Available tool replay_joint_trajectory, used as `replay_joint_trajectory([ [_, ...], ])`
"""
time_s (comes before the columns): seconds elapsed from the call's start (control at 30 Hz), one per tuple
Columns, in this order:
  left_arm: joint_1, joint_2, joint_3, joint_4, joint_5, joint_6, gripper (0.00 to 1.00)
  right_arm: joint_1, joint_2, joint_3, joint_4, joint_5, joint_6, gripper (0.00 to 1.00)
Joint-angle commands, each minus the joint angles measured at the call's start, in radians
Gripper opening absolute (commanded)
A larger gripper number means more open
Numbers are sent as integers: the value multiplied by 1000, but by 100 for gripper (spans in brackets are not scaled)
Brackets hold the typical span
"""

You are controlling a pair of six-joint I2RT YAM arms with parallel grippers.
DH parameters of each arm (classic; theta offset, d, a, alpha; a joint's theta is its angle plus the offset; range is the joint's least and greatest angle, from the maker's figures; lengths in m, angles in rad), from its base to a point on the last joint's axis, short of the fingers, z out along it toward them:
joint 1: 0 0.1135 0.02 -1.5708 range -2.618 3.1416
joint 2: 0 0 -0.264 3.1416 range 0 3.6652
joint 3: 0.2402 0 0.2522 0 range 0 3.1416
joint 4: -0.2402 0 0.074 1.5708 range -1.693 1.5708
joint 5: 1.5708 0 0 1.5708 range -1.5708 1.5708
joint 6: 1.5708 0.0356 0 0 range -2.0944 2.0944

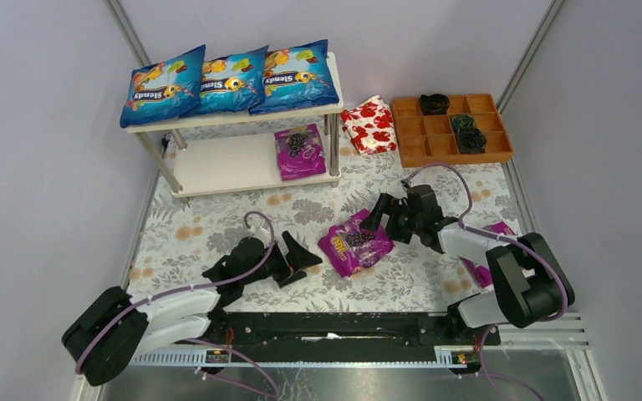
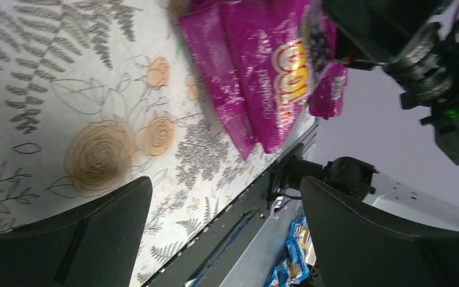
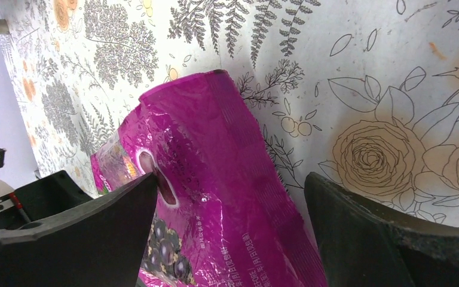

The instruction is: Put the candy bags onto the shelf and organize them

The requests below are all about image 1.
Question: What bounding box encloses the purple grape candy bag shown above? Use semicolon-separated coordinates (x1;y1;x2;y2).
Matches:
273;124;327;181
318;209;395;277
461;221;517;289

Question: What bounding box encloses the blue Slendy candy bag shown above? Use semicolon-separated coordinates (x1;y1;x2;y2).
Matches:
120;44;206;128
182;45;268;117

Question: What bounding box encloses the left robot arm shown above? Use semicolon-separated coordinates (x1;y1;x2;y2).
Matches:
61;231;323;386

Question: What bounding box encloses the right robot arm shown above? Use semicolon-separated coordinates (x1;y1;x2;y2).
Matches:
359;185;575;329

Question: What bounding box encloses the white two-tier shelf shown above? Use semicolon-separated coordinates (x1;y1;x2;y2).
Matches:
125;52;344;198

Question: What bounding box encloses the blue candy bag on shelf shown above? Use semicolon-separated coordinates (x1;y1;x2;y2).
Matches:
250;39;339;114

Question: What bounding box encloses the red floral white pouch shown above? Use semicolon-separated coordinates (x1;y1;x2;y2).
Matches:
340;95;398;155

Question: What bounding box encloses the floral table mat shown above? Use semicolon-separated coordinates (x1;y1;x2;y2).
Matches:
129;134;523;312

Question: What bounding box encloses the black coiled item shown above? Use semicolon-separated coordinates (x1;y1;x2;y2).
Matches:
456;127;487;155
419;94;451;115

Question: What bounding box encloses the wooden compartment tray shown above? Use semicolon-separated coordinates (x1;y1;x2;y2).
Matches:
391;94;514;168

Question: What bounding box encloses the dark green coiled item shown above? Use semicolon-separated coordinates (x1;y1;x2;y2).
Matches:
450;114;476;133

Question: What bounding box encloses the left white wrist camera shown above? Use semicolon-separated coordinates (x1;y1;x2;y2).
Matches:
248;222;273;243

